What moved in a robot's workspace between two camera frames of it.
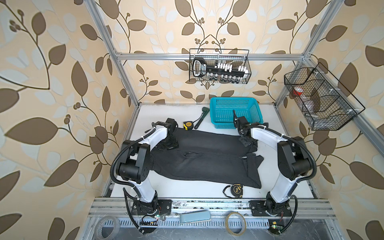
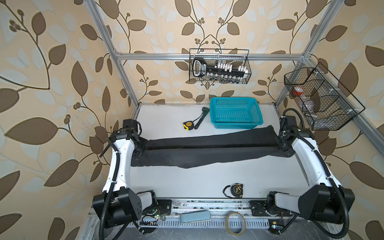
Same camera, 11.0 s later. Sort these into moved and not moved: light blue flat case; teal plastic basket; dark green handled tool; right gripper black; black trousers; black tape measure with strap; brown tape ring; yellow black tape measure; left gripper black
Moved: right gripper black; left gripper black; black trousers
Not moved: dark green handled tool; light blue flat case; black tape measure with strap; teal plastic basket; brown tape ring; yellow black tape measure
